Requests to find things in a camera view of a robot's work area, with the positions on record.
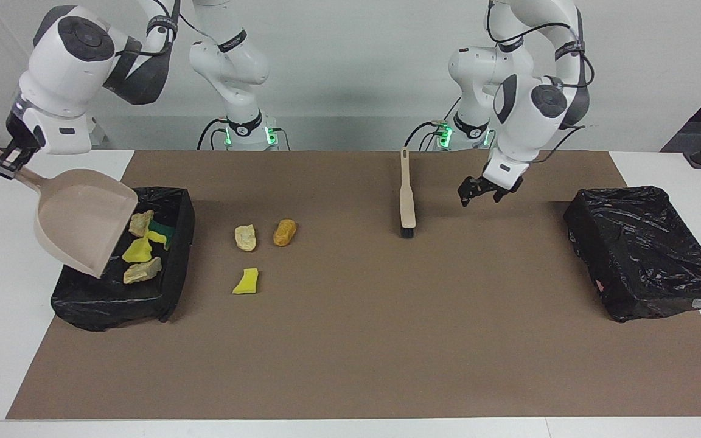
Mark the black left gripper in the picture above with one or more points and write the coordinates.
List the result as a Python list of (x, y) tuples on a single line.
[(499, 184)]

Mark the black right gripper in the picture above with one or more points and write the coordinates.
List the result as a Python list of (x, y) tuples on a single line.
[(23, 135)]

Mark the beige brush with black bristles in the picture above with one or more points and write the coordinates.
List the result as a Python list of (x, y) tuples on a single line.
[(408, 201)]

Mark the beige plastic dustpan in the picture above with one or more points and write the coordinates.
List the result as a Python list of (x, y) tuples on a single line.
[(80, 225)]

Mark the striped brown bread piece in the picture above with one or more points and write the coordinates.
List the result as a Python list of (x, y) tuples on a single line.
[(141, 224)]

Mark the yellow green sponge piece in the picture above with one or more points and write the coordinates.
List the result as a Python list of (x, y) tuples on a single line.
[(162, 231)]

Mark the pale crinkled bread piece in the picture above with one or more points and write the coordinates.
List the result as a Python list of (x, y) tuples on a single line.
[(142, 271), (245, 238)]

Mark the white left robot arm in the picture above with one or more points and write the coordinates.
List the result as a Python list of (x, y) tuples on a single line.
[(521, 115)]

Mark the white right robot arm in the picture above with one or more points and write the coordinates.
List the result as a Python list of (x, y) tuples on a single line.
[(70, 55)]

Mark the black bagged bin pink mark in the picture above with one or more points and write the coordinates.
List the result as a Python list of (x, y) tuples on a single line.
[(642, 255)]

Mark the brown bread nugget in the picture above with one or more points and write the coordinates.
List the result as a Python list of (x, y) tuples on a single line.
[(285, 233)]

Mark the brown table mat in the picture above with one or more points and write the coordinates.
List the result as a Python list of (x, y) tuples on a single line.
[(350, 377)]

